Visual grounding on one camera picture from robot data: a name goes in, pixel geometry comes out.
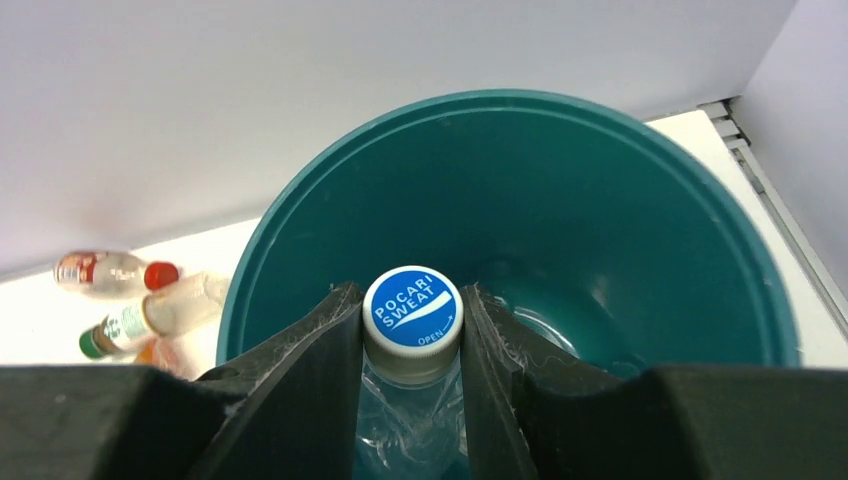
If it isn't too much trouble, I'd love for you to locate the teal plastic bin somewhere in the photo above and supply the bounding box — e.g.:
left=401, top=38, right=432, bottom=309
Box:
left=216, top=89, right=801, bottom=374

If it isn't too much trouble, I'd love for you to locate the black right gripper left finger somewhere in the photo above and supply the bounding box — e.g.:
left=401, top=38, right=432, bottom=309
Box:
left=187, top=282, right=363, bottom=479

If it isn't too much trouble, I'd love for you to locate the clear Pocari Sweat bottle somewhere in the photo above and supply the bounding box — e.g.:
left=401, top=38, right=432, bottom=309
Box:
left=355, top=265, right=467, bottom=479

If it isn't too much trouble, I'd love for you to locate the slim orange label bottle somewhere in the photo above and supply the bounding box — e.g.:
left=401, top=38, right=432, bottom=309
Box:
left=132, top=339, right=200, bottom=381

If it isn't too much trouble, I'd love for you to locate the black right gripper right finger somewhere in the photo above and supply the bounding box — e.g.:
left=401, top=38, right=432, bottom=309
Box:
left=461, top=285, right=636, bottom=479

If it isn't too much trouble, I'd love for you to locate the red cap clear bottle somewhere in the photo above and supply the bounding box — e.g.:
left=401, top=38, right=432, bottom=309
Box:
left=53, top=250, right=180, bottom=300

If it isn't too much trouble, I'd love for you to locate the green cap coffee bottle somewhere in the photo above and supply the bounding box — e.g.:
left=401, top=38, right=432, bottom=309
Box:
left=78, top=271, right=231, bottom=360

